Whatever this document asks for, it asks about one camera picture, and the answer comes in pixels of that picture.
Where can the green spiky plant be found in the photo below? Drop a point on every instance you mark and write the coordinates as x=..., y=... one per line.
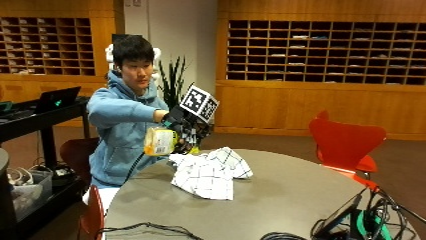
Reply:
x=173, y=85

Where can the black cart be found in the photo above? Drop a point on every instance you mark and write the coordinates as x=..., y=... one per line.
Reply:
x=41, y=121

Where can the yellow bottle with white label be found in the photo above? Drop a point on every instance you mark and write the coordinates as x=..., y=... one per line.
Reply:
x=160, y=141

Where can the white checked cloth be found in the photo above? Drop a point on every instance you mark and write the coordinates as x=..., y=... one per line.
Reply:
x=208, y=176

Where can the black power adapter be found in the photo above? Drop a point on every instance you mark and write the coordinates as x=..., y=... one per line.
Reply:
x=63, y=175

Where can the dark red chair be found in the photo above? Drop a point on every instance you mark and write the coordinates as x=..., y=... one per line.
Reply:
x=77, y=153

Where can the black tablet on stand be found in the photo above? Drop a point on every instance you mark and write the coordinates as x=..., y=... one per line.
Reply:
x=339, y=216

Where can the black laptop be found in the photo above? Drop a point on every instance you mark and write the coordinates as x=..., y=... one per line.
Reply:
x=57, y=99

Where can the red chair with thin back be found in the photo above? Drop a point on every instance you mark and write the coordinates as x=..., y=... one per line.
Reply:
x=93, y=213

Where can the clear plastic bin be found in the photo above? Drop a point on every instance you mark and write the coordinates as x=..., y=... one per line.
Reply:
x=31, y=193

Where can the white cube with black markers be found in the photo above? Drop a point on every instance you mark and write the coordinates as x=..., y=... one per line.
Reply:
x=200, y=102

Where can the bright red chair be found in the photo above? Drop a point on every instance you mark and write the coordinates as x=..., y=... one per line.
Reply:
x=343, y=141

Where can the wooden pigeonhole shelf with papers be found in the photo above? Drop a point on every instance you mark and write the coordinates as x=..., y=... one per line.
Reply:
x=44, y=46

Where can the the person in blue hoodie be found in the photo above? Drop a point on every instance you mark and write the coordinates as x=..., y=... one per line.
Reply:
x=117, y=140

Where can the wide wooden pigeonhole shelf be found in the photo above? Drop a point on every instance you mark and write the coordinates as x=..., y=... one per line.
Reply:
x=326, y=51

